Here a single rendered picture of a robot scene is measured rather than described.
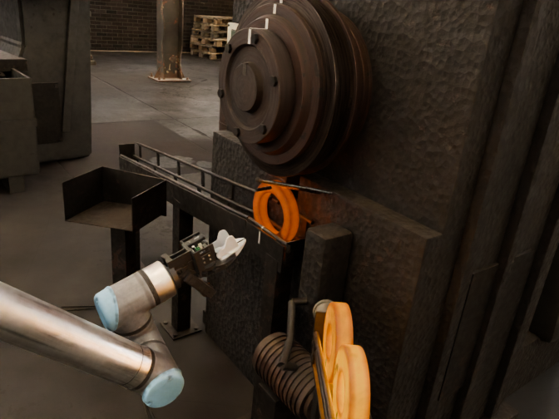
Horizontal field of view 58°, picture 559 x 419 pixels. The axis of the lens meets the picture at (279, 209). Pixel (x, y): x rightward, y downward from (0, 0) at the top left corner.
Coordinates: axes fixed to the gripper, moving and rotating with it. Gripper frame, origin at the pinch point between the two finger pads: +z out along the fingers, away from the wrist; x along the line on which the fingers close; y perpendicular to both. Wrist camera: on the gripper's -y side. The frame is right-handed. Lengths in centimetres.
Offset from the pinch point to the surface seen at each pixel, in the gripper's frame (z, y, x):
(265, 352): -7.3, -22.0, -14.8
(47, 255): -37, -70, 154
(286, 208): 18.2, -0.9, 5.2
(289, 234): 16.3, -8.1, 3.2
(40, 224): -32, -72, 193
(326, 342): -2.8, -5.2, -35.0
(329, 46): 29, 42, -6
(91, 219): -22, -10, 62
